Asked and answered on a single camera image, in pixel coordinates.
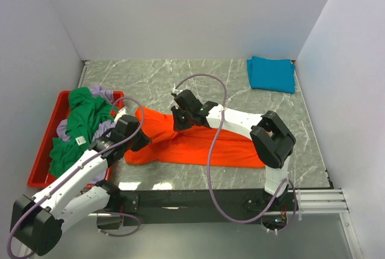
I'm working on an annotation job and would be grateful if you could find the orange t shirt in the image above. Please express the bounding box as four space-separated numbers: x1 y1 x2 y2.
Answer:
125 108 265 168

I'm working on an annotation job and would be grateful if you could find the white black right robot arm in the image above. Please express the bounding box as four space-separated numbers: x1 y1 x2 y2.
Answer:
171 90 296 210

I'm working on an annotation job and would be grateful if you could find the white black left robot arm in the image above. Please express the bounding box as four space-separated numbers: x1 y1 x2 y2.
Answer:
7 115 150 258

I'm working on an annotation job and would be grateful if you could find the lavender t shirt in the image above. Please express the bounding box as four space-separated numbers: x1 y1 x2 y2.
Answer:
56 84 115 184

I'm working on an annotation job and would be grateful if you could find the green t shirt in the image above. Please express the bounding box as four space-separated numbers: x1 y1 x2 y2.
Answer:
49 87 114 178

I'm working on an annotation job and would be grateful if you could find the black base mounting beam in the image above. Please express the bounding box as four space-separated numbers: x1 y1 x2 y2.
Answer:
121 189 270 224

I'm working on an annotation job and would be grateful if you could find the folded blue t shirt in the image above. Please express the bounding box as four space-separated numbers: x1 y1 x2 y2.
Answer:
247 56 295 94

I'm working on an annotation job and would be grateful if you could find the red plastic bin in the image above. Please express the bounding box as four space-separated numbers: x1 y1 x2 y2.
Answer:
28 91 124 188

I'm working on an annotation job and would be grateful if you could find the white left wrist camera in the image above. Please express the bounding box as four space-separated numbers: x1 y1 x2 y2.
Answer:
114 107 128 123

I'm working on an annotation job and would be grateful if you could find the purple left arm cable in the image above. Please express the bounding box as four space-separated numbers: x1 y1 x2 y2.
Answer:
5 96 146 259

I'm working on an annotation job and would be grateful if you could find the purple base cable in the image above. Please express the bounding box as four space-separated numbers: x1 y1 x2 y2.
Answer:
99 210 142 238

